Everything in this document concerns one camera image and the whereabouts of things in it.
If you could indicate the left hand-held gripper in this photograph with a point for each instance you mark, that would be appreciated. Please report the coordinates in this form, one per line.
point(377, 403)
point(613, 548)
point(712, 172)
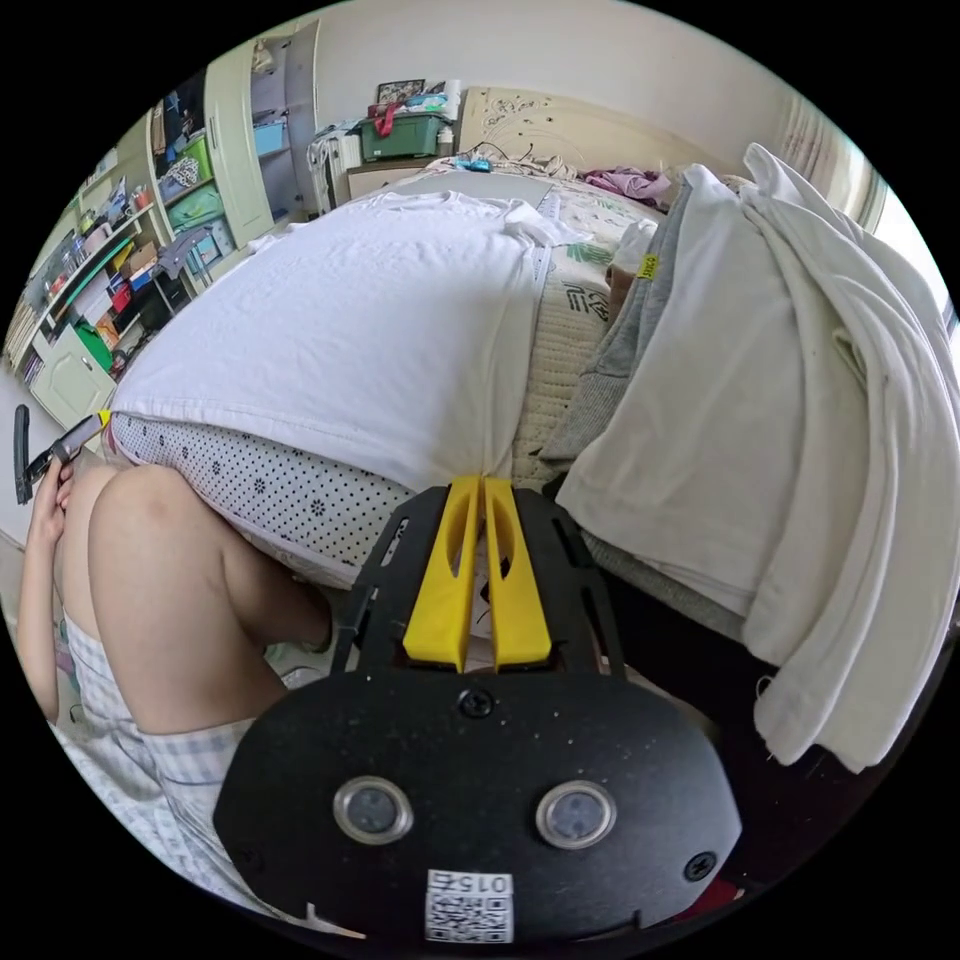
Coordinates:
point(66, 446)

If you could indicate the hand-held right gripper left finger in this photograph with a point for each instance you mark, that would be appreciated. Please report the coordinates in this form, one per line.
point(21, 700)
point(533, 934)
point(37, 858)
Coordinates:
point(442, 600)

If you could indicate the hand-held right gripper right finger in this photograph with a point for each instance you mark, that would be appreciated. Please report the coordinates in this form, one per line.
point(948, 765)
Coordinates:
point(517, 607)

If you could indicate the white short sleeve shirt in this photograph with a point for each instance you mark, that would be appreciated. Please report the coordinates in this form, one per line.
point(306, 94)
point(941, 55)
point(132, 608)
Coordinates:
point(345, 337)

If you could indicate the person's left forearm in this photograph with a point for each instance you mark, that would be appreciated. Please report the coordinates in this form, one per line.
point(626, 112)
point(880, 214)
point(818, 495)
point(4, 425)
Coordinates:
point(37, 630)

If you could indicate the person's left hand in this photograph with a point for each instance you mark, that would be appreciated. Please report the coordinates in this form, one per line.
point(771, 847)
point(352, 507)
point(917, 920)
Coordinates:
point(51, 502)

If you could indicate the open shelf with boxes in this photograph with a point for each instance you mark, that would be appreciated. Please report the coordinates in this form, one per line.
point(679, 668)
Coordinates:
point(82, 277)

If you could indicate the person's body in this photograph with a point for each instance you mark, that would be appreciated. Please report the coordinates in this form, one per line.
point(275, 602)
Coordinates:
point(165, 600)

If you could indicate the bed with woven mat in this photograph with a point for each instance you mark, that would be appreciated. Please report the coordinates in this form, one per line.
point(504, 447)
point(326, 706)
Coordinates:
point(559, 360)

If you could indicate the pile of clothes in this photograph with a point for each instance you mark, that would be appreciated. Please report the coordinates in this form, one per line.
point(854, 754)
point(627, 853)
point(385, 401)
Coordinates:
point(757, 450)

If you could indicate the pale green wardrobe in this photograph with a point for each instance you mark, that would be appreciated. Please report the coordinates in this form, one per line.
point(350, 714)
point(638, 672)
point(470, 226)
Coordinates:
point(232, 142)

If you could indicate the bedside cabinet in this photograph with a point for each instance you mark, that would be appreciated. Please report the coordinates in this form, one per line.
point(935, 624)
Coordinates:
point(375, 180)

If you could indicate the green storage crate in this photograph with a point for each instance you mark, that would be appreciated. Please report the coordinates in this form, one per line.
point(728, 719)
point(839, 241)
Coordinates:
point(399, 136)

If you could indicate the purple garment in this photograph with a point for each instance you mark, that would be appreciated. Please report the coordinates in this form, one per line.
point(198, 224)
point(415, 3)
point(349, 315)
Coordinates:
point(626, 182)

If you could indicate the framed picture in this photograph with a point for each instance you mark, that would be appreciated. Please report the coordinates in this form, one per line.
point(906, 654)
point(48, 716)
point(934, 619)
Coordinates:
point(400, 92)

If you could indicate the curtain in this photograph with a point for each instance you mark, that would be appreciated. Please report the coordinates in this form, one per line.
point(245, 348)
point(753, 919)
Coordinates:
point(825, 161)

